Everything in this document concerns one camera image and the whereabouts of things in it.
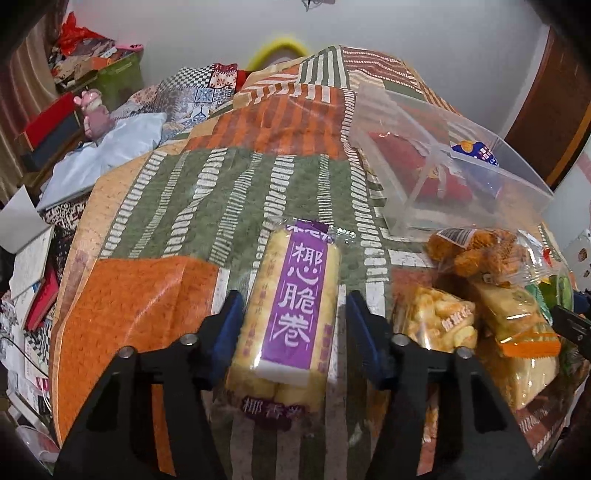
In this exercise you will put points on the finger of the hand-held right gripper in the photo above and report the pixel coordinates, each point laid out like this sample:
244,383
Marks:
582,301
570,325

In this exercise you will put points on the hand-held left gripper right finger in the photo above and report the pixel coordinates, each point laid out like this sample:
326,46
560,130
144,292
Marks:
362,332

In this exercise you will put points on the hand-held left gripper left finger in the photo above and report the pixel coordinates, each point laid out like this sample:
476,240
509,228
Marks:
233,318

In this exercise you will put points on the green snack packet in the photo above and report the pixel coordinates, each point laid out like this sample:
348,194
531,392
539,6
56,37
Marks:
549,290

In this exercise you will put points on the orange rice cracker packet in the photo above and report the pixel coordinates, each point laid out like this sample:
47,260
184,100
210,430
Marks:
521,369

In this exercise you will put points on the purple label roll snack packet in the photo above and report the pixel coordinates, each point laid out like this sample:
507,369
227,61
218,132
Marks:
295,295

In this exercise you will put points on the orange fried snack bag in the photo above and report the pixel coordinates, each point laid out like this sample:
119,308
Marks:
480,251

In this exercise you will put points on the clear plastic container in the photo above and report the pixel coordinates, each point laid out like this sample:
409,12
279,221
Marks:
508,184

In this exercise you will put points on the striped patchwork tablecloth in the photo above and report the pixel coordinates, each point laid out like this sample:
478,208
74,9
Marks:
161,300

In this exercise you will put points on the yellow puffed snack packet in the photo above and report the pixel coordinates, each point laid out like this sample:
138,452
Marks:
438,318

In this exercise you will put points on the white cabinet with pink print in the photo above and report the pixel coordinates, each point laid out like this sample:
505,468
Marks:
575,207

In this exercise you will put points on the red snack packet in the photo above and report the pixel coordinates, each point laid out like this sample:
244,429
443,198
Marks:
401,154

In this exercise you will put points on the blue and orange snack packet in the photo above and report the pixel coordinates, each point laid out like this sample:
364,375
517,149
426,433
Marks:
475,152

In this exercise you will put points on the brown wooden door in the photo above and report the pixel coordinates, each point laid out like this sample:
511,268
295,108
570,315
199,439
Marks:
549,106

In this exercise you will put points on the stack of books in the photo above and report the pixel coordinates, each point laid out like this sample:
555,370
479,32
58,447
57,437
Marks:
37,286

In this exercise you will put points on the light blue cloth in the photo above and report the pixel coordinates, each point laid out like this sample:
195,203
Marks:
106,157

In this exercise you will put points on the checkered floral quilt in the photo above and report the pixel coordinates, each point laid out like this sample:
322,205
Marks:
194,92

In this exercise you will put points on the white paper sheet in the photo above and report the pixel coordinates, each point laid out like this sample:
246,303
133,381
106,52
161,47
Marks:
18,221

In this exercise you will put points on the pink toy figure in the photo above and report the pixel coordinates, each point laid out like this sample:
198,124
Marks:
94,115

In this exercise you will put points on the green box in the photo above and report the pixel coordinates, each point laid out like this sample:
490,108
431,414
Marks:
120,78

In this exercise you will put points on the red flat box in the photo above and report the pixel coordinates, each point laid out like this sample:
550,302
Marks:
51,117

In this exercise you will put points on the red plastic bag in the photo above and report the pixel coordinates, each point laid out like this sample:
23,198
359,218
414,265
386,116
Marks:
76,30

